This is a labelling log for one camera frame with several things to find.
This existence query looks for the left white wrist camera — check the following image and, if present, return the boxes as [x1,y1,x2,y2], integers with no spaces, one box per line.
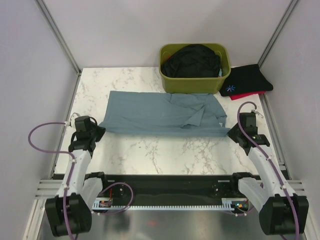
[69,112,80,122]

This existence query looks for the olive green plastic bin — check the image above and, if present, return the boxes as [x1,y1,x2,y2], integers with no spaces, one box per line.
[159,43,231,94]

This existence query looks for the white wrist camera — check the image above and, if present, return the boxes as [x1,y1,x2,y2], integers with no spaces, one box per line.
[251,109,264,119]
[69,112,80,122]

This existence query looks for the folded black t shirt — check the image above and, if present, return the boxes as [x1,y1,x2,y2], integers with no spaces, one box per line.
[219,64,274,97]

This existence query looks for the aluminium frame post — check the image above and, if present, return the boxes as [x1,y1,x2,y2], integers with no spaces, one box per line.
[34,0,82,76]
[257,0,300,67]

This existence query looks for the white slotted cable duct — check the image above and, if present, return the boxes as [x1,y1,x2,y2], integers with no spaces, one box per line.
[92,198,249,212]

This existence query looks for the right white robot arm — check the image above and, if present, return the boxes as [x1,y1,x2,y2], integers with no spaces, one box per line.
[227,112,309,235]

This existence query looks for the black clothes in bin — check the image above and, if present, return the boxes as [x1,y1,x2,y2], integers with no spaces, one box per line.
[160,44,221,78]

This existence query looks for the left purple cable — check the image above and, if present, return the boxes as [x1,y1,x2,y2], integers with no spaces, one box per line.
[27,121,137,240]

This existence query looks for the front aluminium rail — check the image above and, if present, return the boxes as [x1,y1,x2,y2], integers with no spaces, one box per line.
[34,179,306,200]

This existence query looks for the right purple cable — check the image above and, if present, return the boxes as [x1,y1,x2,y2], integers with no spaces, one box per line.
[236,101,301,240]

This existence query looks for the left aluminium frame post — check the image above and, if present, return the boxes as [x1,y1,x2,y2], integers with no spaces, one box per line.
[34,0,82,76]

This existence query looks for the blue-grey t shirt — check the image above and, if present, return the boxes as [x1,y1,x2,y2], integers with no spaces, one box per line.
[100,91,230,138]

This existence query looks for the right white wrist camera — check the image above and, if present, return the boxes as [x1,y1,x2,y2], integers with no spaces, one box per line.
[251,109,264,119]

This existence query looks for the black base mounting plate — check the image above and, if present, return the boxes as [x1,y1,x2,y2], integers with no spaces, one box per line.
[99,175,245,208]

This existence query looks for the right aluminium frame post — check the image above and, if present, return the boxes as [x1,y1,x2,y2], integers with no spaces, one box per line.
[257,0,300,67]

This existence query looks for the folded red t shirt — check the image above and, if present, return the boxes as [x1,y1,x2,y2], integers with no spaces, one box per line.
[230,91,266,101]

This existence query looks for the purple cable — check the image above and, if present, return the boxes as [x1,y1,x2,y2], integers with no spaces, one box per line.
[27,121,137,240]
[236,101,301,240]

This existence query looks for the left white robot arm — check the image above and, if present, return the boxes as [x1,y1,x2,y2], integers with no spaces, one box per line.
[45,115,110,240]

